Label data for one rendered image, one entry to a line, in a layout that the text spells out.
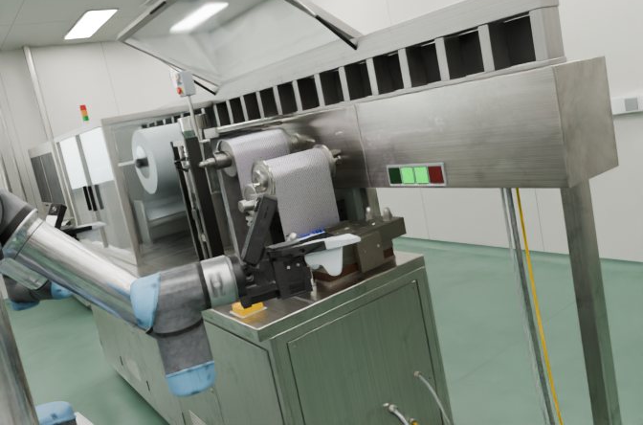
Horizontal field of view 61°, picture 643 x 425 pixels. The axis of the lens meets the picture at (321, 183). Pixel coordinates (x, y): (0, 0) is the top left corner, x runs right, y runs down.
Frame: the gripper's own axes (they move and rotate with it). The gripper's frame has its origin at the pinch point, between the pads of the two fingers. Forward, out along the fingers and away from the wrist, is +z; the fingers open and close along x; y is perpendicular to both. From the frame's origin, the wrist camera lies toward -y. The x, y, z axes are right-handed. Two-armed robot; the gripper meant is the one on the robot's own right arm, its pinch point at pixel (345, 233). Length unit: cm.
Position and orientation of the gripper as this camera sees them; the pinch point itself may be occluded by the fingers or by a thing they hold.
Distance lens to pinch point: 92.8
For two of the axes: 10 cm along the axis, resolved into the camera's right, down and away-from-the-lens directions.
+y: 2.3, 9.7, 0.0
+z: 9.4, -2.3, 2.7
